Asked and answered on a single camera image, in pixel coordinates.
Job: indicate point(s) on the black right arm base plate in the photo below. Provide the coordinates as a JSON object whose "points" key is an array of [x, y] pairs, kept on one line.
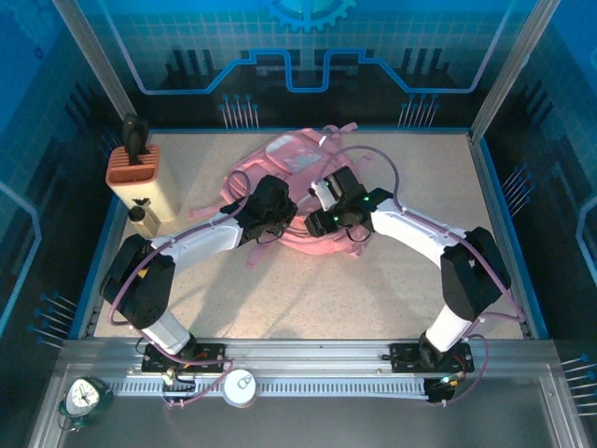
{"points": [[401, 357]]}

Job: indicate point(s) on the small bottle with black cap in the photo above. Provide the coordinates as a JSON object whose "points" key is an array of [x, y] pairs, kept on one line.
{"points": [[142, 221]]}

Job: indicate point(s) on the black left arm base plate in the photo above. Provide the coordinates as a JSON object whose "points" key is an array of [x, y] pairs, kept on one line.
{"points": [[210, 354]]}

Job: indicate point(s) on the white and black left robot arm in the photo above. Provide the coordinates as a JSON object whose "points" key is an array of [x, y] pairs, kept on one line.
{"points": [[200, 242]]}

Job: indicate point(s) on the aluminium front beam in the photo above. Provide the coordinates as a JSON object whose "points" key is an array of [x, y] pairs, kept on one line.
{"points": [[303, 357]]}

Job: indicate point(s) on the silver tin can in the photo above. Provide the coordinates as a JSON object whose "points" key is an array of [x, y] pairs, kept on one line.
{"points": [[238, 387]]}

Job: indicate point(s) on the pink student backpack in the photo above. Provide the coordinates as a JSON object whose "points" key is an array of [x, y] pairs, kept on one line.
{"points": [[326, 242]]}

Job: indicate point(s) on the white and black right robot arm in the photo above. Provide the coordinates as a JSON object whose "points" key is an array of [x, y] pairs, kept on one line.
{"points": [[410, 228]]}

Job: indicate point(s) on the green alarm clock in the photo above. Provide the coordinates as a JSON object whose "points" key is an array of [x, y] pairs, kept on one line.
{"points": [[84, 396]]}

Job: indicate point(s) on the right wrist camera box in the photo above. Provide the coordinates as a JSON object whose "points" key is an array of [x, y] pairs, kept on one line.
{"points": [[324, 196]]}

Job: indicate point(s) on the cream knife block orange top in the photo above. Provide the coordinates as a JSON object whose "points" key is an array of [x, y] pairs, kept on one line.
{"points": [[135, 172]]}

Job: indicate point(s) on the aluminium frame post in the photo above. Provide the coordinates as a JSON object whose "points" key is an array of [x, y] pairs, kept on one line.
{"points": [[517, 56], [88, 56]]}

